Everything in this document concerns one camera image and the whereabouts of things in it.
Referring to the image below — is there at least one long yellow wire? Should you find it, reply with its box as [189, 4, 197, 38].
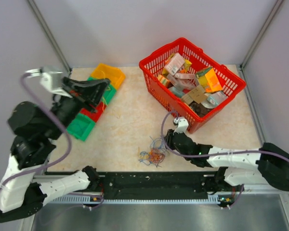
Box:
[101, 86, 122, 119]

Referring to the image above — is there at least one green plastic bin front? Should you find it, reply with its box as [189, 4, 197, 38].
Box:
[66, 113, 95, 141]

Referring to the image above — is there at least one red shopping basket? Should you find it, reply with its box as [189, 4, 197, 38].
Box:
[138, 37, 247, 134]

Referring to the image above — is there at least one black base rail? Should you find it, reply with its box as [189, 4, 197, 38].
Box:
[45, 171, 234, 200]

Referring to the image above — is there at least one coloured wire bundle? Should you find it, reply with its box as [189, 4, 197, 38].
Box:
[137, 136, 171, 168]

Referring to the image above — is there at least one green plastic bin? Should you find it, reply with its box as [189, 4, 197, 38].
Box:
[66, 113, 95, 141]
[90, 84, 116, 106]

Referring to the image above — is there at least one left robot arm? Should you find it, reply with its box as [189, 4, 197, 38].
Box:
[0, 77, 110, 223]

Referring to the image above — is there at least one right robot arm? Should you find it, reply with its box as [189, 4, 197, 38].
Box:
[163, 129, 289, 192]

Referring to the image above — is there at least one yellow plastic bin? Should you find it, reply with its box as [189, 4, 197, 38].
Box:
[90, 63, 125, 90]

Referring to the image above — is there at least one metal front plate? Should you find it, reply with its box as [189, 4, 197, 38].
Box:
[32, 195, 289, 231]

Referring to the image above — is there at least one orange green carton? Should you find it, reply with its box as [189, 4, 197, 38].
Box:
[195, 66, 223, 93]

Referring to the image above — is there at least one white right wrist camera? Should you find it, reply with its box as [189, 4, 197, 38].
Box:
[173, 116, 189, 133]

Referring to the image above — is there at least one grey slotted cable duct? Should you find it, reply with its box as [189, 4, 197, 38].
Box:
[50, 193, 222, 205]

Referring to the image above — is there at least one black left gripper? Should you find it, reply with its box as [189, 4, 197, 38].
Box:
[46, 76, 113, 139]

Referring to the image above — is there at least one brown cardboard box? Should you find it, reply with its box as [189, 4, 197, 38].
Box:
[181, 85, 207, 105]

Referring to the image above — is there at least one pink box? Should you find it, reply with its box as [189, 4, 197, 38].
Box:
[164, 52, 185, 75]

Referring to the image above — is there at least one green plastic bin rear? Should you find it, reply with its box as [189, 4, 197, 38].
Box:
[90, 84, 116, 106]

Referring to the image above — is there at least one red plastic bin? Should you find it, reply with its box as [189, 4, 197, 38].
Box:
[80, 102, 107, 123]

